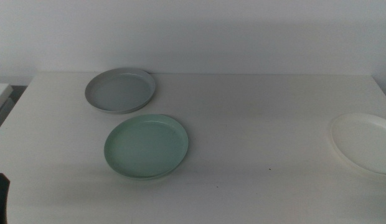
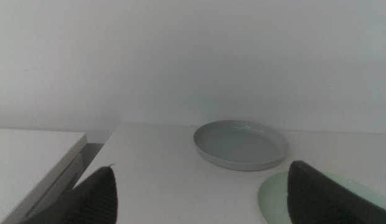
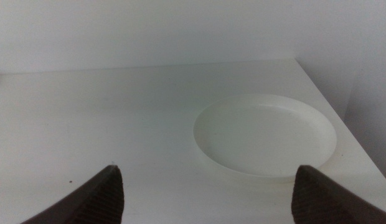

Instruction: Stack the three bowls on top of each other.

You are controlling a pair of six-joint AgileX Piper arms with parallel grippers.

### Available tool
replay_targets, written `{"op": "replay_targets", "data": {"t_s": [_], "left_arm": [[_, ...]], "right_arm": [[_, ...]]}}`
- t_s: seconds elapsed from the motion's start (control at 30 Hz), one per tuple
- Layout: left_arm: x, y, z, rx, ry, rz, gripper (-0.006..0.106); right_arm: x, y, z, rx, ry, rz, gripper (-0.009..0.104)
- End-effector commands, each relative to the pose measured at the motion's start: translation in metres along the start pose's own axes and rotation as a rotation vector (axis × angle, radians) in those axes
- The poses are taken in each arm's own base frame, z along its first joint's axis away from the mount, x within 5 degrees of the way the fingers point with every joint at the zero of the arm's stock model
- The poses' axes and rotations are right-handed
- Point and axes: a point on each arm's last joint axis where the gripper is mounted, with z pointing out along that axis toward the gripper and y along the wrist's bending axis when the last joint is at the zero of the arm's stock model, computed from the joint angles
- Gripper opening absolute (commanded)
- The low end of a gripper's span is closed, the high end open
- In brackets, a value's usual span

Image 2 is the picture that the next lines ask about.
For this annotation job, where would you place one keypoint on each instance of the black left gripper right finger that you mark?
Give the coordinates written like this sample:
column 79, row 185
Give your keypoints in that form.
column 317, row 202

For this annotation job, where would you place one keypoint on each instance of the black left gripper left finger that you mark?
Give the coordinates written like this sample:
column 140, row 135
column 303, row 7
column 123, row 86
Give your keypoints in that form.
column 93, row 202

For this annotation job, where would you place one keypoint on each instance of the grey shallow bowl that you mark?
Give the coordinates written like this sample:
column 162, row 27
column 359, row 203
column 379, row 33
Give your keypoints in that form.
column 239, row 146

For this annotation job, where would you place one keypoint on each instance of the mint green shallow bowl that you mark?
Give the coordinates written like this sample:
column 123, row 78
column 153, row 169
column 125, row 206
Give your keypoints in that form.
column 274, row 199

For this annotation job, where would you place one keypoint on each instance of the white side table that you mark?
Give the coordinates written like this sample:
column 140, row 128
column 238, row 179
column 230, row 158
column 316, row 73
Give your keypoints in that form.
column 25, row 161

